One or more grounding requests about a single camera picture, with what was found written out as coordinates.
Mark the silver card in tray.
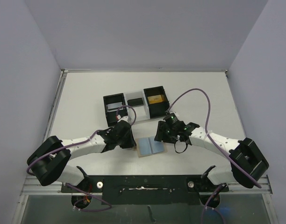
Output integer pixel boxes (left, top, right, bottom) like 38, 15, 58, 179
107, 102, 123, 112

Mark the gold credit card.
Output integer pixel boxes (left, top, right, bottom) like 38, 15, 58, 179
147, 94, 166, 105

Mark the black right tray compartment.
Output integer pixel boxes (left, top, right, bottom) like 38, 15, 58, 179
143, 86, 170, 119

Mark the white middle tray compartment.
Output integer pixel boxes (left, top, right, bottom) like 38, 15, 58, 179
124, 89, 150, 122

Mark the black card in tray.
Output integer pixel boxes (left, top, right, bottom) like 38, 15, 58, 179
127, 98, 143, 107

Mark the black left tray compartment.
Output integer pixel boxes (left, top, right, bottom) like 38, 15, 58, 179
103, 93, 126, 127

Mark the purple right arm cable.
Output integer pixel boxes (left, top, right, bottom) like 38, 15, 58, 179
167, 88, 262, 224

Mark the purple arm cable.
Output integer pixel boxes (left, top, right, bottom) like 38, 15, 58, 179
27, 105, 137, 212
167, 88, 262, 224

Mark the black tray compartment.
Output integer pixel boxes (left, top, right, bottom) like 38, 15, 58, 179
143, 86, 170, 119
103, 93, 126, 127

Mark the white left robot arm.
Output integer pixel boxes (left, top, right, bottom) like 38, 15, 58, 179
27, 120, 136, 192

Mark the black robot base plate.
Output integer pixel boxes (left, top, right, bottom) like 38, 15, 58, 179
61, 174, 229, 206

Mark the front aluminium rail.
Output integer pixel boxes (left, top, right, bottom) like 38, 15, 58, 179
20, 174, 273, 196

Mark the aluminium table edge rail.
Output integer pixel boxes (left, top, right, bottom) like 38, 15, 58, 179
41, 70, 68, 145

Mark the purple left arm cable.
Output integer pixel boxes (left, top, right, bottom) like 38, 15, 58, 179
27, 105, 137, 212

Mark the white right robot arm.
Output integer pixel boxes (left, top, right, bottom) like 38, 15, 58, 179
154, 113, 269, 191

